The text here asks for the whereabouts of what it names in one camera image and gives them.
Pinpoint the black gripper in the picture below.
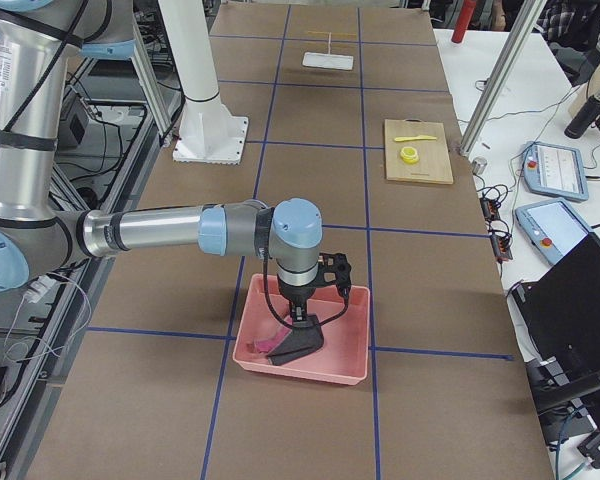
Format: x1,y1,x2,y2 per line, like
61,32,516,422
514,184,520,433
278,282,316,323

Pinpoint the grey pink microfibre cloth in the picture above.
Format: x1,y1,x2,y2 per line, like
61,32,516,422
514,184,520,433
247,314,324,366

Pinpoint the black water bottle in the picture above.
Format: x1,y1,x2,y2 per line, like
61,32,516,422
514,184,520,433
564,89,600,139

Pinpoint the pink plastic bin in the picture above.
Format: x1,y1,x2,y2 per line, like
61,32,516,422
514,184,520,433
233,274,370,385

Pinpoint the yellow lemon slice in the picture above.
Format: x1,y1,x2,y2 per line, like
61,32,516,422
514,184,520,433
399,146,419,165

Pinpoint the bamboo cutting board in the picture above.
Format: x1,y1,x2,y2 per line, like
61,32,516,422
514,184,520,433
384,119,454,185

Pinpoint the orange black connector strip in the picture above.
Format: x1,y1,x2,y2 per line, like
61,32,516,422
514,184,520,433
480,197,513,263

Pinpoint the yellow plastic knife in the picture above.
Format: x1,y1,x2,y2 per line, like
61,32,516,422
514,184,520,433
393,134,438,143

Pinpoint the small metal cylinder weight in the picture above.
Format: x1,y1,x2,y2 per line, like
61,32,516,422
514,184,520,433
471,156,488,176

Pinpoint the white rectangular tray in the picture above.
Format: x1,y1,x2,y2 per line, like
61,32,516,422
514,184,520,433
302,52,354,71

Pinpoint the teach pendant near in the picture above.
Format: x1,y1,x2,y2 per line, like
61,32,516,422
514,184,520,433
514,197,593,265

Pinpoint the teach pendant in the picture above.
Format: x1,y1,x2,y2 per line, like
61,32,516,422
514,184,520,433
514,197,593,265
522,142,589,202

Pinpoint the black laptop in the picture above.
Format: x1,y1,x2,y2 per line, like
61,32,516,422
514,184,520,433
512,233,600,374

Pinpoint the wooden chopstick near tray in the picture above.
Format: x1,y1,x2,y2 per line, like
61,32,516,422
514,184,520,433
305,30,358,39

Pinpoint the teach pendant far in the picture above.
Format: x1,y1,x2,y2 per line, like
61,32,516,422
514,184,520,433
522,142,589,202

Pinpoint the red bottle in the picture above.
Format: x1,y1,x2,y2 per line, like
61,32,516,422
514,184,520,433
451,0,478,44

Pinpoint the black braided right cable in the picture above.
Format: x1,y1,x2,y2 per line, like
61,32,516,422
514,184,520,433
262,254,351,331

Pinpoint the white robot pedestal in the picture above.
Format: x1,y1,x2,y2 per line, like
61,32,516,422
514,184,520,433
159,0,249,165

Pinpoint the aluminium frame post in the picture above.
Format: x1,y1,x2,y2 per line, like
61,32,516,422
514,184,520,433
459,0,546,156

